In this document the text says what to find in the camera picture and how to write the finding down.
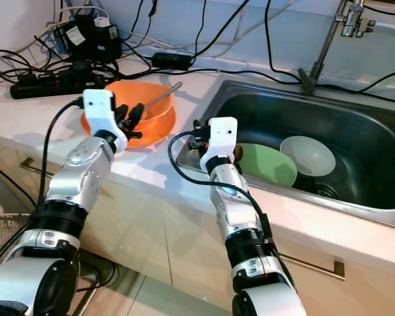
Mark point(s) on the orange plastic bowl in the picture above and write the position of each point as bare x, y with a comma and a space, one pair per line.
158, 118

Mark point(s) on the metal spoon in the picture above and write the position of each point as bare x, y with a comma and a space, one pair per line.
166, 92

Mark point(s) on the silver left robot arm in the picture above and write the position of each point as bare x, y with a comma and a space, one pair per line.
85, 174

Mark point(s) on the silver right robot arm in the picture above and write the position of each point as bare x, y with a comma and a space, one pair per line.
237, 210

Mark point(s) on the beige kitchen cabinet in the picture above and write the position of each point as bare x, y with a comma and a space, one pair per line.
171, 243

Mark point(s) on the black power adapter brick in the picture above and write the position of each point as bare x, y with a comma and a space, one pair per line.
171, 60

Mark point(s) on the green plate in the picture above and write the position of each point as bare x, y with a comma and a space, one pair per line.
270, 164

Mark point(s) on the black power strip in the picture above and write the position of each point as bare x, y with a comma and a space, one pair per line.
52, 85

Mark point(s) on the black charger cluster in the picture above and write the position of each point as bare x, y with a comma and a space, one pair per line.
92, 39

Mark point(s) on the white bowl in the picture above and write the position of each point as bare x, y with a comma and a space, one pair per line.
309, 155

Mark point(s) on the stainless steel sink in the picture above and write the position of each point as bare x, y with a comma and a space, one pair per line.
355, 131

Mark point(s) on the metal faucet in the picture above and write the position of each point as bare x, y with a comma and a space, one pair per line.
326, 46

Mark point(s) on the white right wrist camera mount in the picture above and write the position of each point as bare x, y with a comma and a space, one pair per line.
220, 135

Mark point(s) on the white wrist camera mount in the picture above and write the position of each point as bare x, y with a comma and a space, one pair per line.
102, 112
220, 135

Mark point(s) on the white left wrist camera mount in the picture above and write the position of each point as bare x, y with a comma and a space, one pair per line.
102, 112

